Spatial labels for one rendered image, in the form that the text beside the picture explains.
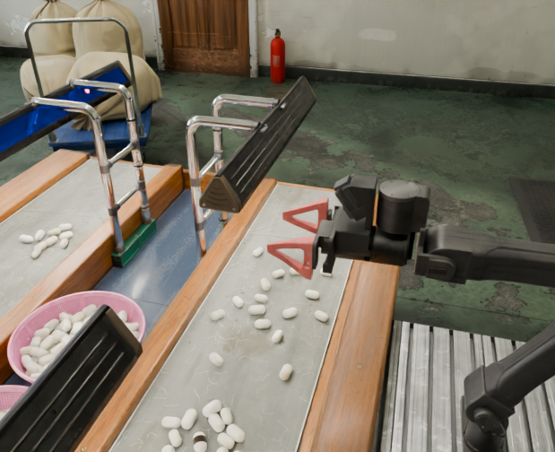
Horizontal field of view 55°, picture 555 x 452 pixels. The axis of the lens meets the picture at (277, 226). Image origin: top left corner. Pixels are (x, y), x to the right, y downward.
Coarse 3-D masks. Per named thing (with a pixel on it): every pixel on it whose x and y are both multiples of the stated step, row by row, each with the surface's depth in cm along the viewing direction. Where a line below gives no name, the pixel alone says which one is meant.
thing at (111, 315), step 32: (96, 320) 61; (64, 352) 56; (96, 352) 59; (128, 352) 63; (32, 384) 53; (64, 384) 55; (96, 384) 58; (32, 416) 51; (64, 416) 53; (96, 416) 57; (0, 448) 48; (32, 448) 50; (64, 448) 52
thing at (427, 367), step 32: (416, 352) 116; (448, 352) 116; (480, 352) 116; (384, 384) 111; (416, 384) 109; (448, 384) 109; (544, 384) 109; (384, 416) 102; (416, 416) 102; (448, 416) 102; (512, 416) 102; (544, 416) 102; (384, 448) 96; (416, 448) 96; (448, 448) 96; (512, 448) 96; (544, 448) 96
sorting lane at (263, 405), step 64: (320, 192) 164; (256, 256) 135; (320, 256) 135; (192, 320) 115; (320, 320) 115; (192, 384) 100; (256, 384) 100; (128, 448) 88; (192, 448) 88; (256, 448) 88
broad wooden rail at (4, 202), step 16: (48, 160) 178; (64, 160) 178; (80, 160) 179; (32, 176) 168; (48, 176) 168; (64, 176) 172; (0, 192) 159; (16, 192) 159; (32, 192) 159; (0, 208) 151; (16, 208) 154
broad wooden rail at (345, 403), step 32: (352, 288) 121; (384, 288) 120; (352, 320) 111; (384, 320) 111; (352, 352) 103; (384, 352) 103; (320, 384) 99; (352, 384) 97; (320, 416) 91; (352, 416) 91; (320, 448) 85; (352, 448) 85
